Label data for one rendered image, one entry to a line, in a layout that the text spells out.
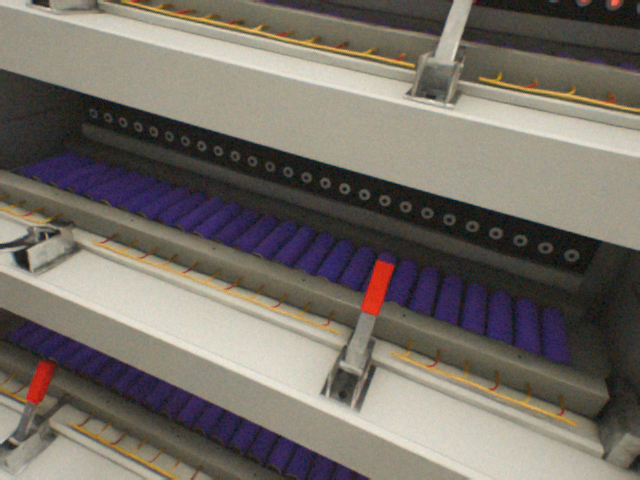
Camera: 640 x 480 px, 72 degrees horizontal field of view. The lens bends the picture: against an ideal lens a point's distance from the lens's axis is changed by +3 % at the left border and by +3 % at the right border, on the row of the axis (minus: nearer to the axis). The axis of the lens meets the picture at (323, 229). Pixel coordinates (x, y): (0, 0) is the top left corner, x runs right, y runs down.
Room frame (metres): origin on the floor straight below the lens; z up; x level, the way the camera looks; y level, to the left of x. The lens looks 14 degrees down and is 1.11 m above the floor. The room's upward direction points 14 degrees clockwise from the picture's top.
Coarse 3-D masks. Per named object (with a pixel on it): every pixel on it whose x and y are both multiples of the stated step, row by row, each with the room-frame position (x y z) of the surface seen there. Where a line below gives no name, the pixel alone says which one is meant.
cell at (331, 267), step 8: (344, 240) 0.39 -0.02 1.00; (336, 248) 0.38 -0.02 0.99; (344, 248) 0.38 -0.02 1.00; (352, 248) 0.39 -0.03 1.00; (328, 256) 0.37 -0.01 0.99; (336, 256) 0.37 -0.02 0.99; (344, 256) 0.37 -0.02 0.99; (328, 264) 0.35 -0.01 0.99; (336, 264) 0.36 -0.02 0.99; (344, 264) 0.37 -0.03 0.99; (320, 272) 0.34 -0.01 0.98; (328, 272) 0.34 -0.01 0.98; (336, 272) 0.35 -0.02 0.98; (328, 280) 0.34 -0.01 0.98; (336, 280) 0.35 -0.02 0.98
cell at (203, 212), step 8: (208, 200) 0.42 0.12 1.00; (216, 200) 0.43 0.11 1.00; (200, 208) 0.41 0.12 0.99; (208, 208) 0.41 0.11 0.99; (216, 208) 0.42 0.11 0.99; (192, 216) 0.39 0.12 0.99; (200, 216) 0.40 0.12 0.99; (208, 216) 0.41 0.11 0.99; (176, 224) 0.38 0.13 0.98; (184, 224) 0.38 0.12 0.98; (192, 224) 0.38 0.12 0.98
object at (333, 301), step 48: (0, 192) 0.39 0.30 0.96; (48, 192) 0.38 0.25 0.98; (144, 240) 0.35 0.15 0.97; (192, 240) 0.35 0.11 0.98; (288, 288) 0.32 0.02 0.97; (336, 288) 0.32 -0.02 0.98; (384, 336) 0.30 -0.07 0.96; (432, 336) 0.29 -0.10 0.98; (480, 336) 0.29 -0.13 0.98; (528, 384) 0.27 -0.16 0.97; (576, 384) 0.27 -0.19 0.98
